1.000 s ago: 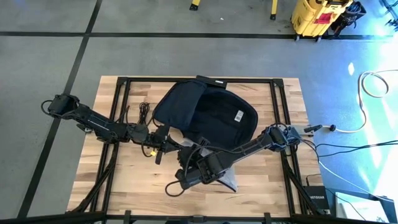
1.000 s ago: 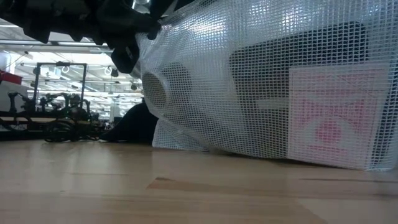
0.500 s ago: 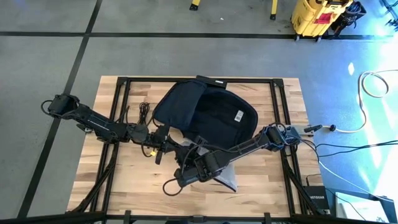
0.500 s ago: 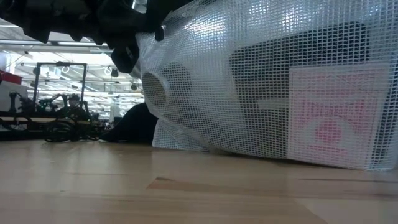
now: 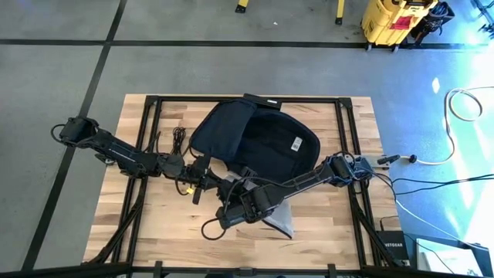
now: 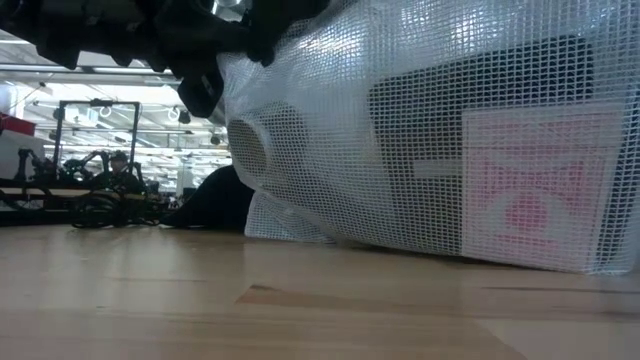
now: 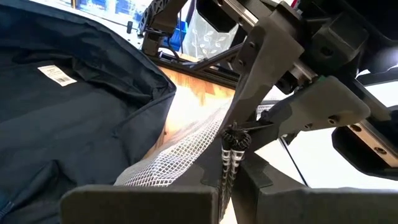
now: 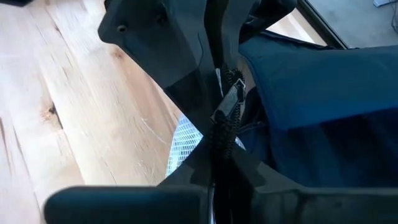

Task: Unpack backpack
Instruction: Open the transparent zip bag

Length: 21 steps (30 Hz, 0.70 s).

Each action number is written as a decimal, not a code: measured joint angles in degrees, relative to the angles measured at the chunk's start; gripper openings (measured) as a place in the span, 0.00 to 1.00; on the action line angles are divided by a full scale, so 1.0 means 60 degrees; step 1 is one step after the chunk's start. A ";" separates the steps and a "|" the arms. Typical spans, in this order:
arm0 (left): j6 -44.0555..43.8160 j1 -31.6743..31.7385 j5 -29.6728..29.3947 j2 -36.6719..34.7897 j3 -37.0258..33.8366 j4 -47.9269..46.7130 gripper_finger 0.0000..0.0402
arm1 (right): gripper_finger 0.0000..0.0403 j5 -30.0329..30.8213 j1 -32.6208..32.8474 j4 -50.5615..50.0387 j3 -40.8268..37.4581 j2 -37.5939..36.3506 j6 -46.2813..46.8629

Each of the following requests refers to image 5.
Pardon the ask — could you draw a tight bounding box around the yellow mop bucket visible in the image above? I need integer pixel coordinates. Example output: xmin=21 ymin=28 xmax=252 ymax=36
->
xmin=361 ymin=0 xmax=441 ymax=53

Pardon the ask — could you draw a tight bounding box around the navy blue backpack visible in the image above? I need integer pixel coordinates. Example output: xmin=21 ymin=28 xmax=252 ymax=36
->
xmin=188 ymin=97 xmax=322 ymax=185

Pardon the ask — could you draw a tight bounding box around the thick white floor cable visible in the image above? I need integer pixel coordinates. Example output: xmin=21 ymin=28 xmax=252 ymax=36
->
xmin=399 ymin=85 xmax=494 ymax=167

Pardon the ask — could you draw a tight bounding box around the yellow stepladder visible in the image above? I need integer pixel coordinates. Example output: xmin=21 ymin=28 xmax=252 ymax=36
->
xmin=234 ymin=0 xmax=346 ymax=26

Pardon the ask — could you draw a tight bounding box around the black cord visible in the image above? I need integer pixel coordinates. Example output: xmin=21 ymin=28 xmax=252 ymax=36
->
xmin=169 ymin=126 xmax=188 ymax=156

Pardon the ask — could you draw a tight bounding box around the black floor cable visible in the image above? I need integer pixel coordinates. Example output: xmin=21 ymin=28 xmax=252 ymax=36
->
xmin=391 ymin=173 xmax=494 ymax=186
xmin=393 ymin=175 xmax=494 ymax=196

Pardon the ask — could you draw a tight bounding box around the thin white floor cable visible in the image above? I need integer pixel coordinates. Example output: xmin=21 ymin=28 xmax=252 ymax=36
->
xmin=393 ymin=198 xmax=483 ymax=250

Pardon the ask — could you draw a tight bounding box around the black clamp handle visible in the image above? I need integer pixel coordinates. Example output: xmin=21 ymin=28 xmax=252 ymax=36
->
xmin=377 ymin=154 xmax=401 ymax=166

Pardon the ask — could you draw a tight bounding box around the black Netgear network switch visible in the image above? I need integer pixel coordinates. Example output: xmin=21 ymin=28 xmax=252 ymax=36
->
xmin=376 ymin=229 xmax=411 ymax=264

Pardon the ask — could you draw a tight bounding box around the black tool bag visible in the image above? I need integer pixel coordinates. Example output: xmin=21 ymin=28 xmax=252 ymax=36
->
xmin=409 ymin=2 xmax=455 ymax=44

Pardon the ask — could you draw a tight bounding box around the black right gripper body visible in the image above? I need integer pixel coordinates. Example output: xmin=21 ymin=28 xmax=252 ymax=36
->
xmin=218 ymin=185 xmax=279 ymax=229

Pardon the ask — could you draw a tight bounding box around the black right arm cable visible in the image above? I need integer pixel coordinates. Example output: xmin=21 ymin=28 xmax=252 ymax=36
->
xmin=200 ymin=217 xmax=229 ymax=242

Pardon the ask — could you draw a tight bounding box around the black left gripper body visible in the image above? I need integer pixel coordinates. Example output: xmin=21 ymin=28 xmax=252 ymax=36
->
xmin=179 ymin=160 xmax=219 ymax=192

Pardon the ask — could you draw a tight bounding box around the white mesh zip pouch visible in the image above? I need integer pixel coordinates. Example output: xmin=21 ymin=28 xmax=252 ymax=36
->
xmin=225 ymin=172 xmax=295 ymax=239

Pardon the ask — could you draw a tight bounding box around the black aluminium table frame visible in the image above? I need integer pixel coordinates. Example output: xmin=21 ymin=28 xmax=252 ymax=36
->
xmin=83 ymin=94 xmax=411 ymax=278

